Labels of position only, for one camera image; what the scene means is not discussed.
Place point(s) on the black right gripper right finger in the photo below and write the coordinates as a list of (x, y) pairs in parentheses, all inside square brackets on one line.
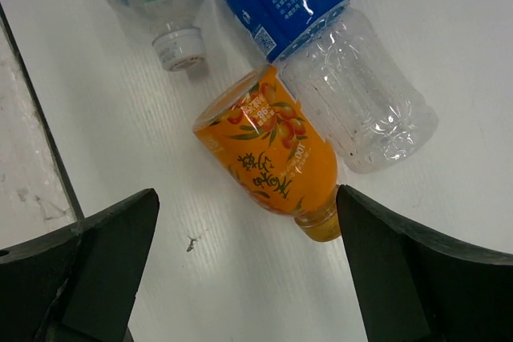
[(417, 284)]

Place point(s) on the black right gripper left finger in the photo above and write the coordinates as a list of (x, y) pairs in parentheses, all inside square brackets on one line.
[(79, 283)]

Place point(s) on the orange juice bottle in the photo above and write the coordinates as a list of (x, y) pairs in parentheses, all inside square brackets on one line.
[(258, 133)]

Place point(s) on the clear bottle blue label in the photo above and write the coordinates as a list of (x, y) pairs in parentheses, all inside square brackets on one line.
[(328, 55)]

